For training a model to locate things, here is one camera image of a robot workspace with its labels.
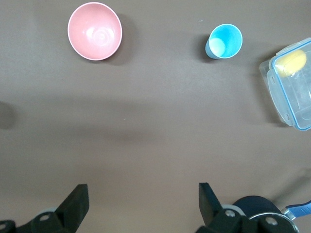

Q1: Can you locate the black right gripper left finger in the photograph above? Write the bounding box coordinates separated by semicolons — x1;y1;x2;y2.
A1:
0;183;90;233

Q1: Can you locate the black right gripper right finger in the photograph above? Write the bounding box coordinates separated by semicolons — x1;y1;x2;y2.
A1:
196;182;300;233

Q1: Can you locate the clear plastic lidded container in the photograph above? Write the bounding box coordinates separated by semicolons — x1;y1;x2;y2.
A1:
259;37;311;132

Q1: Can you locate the yellow round food piece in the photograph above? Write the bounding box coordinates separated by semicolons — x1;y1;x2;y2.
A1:
276;50;307;78

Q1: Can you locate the empty blue cup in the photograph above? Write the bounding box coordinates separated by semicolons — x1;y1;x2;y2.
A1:
205;23;243;60

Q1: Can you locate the pink bowl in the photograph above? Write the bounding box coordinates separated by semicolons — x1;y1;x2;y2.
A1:
67;1;123;61

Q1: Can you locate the black saucepan with blue handle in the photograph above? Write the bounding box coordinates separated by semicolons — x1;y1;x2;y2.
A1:
232;195;311;233

